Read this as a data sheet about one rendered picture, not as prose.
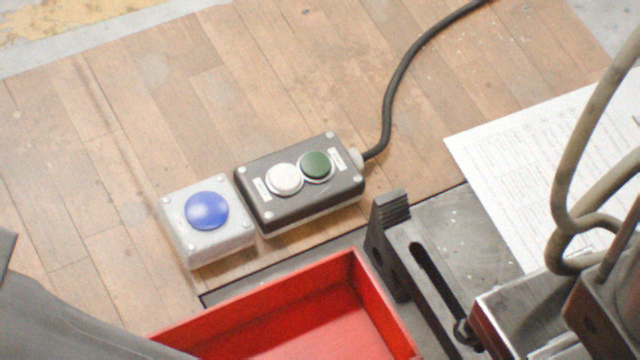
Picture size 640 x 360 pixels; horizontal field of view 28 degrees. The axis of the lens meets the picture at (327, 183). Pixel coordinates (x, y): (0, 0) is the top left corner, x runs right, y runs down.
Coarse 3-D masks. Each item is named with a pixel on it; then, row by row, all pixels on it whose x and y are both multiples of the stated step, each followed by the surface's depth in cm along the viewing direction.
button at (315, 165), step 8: (312, 152) 118; (320, 152) 118; (304, 160) 118; (312, 160) 118; (320, 160) 118; (328, 160) 118; (304, 168) 117; (312, 168) 117; (320, 168) 117; (328, 168) 117; (312, 176) 117; (320, 176) 117
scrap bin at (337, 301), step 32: (352, 256) 111; (256, 288) 108; (288, 288) 110; (320, 288) 114; (352, 288) 115; (192, 320) 106; (224, 320) 109; (256, 320) 112; (288, 320) 113; (320, 320) 113; (352, 320) 113; (384, 320) 110; (192, 352) 110; (224, 352) 110; (256, 352) 111; (288, 352) 111; (320, 352) 111; (352, 352) 111; (384, 352) 112; (416, 352) 106
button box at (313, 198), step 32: (480, 0) 134; (384, 96) 126; (384, 128) 124; (256, 160) 118; (288, 160) 119; (352, 160) 119; (256, 192) 116; (320, 192) 117; (352, 192) 118; (256, 224) 118; (288, 224) 117
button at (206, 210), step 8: (200, 192) 115; (208, 192) 115; (192, 200) 115; (200, 200) 115; (208, 200) 115; (216, 200) 115; (224, 200) 115; (184, 208) 114; (192, 208) 114; (200, 208) 114; (208, 208) 114; (216, 208) 114; (224, 208) 114; (192, 216) 114; (200, 216) 114; (208, 216) 114; (216, 216) 114; (224, 216) 114; (192, 224) 114; (200, 224) 113; (208, 224) 113; (216, 224) 114
